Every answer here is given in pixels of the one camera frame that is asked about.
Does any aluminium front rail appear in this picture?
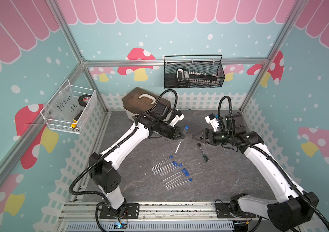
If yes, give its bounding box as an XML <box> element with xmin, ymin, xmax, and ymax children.
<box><xmin>55</xmin><ymin>200</ymin><xmax>258</xmax><ymax>232</ymax></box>

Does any black wire wall basket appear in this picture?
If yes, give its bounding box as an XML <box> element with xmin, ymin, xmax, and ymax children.
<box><xmin>163</xmin><ymin>55</ymin><xmax>225</xmax><ymax>89</ymax></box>

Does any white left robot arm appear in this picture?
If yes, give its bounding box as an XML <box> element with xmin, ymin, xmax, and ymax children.
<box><xmin>89</xmin><ymin>110</ymin><xmax>185</xmax><ymax>211</ymax></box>

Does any black tape roll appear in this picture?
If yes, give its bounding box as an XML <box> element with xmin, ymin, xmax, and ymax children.
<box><xmin>78</xmin><ymin>94</ymin><xmax>92</xmax><ymax>107</ymax></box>

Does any clear and mesh wall bin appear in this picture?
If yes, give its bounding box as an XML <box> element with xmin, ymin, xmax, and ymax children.
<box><xmin>40</xmin><ymin>80</ymin><xmax>97</xmax><ymax>134</ymax></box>

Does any socket set in basket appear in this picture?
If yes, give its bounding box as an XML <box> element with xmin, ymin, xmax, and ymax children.
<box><xmin>175</xmin><ymin>68</ymin><xmax>220</xmax><ymax>86</ymax></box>

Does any white box with brown lid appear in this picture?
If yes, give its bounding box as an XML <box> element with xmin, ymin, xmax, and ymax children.
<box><xmin>122</xmin><ymin>88</ymin><xmax>171</xmax><ymax>128</ymax></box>

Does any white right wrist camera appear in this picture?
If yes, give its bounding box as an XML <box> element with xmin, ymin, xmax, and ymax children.
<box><xmin>205</xmin><ymin>114</ymin><xmax>220</xmax><ymax>132</ymax></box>

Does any test tube with blue stopper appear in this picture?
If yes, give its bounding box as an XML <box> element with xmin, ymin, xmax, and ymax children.
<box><xmin>175</xmin><ymin>126</ymin><xmax>189</xmax><ymax>154</ymax></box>

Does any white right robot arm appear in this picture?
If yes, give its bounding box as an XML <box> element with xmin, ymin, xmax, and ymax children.
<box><xmin>192</xmin><ymin>129</ymin><xmax>319</xmax><ymax>232</ymax></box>

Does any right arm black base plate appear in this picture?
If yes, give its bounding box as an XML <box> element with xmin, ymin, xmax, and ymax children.
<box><xmin>214</xmin><ymin>201</ymin><xmax>256</xmax><ymax>219</ymax></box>

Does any green handled screwdriver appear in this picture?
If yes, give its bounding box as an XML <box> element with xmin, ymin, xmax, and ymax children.
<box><xmin>197</xmin><ymin>143</ymin><xmax>210</xmax><ymax>163</ymax></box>

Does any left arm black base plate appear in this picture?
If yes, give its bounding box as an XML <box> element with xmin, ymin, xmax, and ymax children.
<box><xmin>98</xmin><ymin>203</ymin><xmax>140</xmax><ymax>219</ymax></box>

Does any yellow black utility knife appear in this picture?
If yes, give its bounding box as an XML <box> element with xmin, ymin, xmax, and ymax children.
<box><xmin>71</xmin><ymin>110</ymin><xmax>83</xmax><ymax>128</ymax></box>

